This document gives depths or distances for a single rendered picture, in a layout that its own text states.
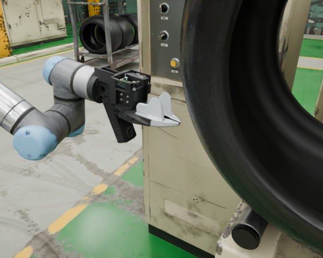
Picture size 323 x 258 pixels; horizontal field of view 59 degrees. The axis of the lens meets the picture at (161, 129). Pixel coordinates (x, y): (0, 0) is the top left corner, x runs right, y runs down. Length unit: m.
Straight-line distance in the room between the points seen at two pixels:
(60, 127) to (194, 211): 0.89
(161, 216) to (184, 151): 0.44
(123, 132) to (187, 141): 0.59
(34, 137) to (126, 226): 1.23
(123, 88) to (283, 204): 0.37
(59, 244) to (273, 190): 1.47
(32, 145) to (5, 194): 1.61
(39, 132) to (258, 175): 0.42
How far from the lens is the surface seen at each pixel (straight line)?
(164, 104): 0.59
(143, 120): 0.57
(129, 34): 4.52
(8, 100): 0.66
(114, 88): 0.59
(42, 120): 0.65
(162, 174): 1.37
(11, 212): 2.06
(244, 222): 0.49
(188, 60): 0.39
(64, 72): 0.69
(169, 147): 1.27
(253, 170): 0.40
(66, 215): 1.91
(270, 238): 0.56
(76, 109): 0.73
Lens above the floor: 1.26
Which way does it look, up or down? 27 degrees down
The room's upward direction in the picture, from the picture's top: straight up
